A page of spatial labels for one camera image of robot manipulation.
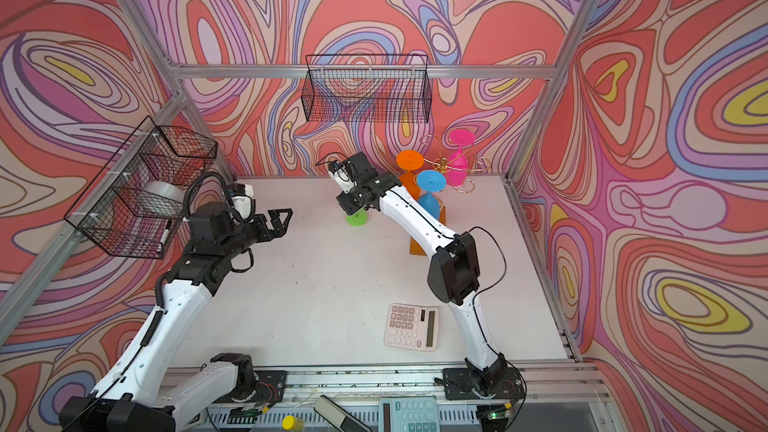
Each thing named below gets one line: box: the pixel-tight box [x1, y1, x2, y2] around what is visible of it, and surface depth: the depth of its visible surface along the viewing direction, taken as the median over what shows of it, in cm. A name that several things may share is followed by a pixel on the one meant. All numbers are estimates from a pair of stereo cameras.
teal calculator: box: [378, 396, 441, 432], surface depth 69 cm
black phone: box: [313, 395, 373, 432], surface depth 69 cm
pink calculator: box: [384, 303, 439, 352], surface depth 83 cm
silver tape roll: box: [141, 180, 185, 203], surface depth 75 cm
